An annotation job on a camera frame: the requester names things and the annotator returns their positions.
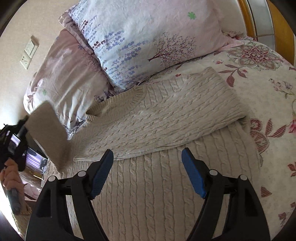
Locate beige cable-knit sweater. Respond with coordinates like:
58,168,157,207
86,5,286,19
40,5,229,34
26,67,259,240

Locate person's left hand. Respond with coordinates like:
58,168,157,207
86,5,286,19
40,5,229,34
1,159,24,194

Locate pink floral pillow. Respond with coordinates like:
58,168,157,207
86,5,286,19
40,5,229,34
23,12,117,137

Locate floral bed sheet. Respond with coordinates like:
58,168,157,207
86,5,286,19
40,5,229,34
143,41,295,238

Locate blue lavender print pillow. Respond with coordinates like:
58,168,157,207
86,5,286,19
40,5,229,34
68,0,238,92

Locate white wall socket plate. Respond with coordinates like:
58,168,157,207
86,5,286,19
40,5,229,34
20,51,31,70

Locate white wall switch plate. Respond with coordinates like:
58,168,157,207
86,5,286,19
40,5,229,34
25,36,39,58

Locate wooden headboard frame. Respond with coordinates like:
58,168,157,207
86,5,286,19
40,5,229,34
238,0,295,58

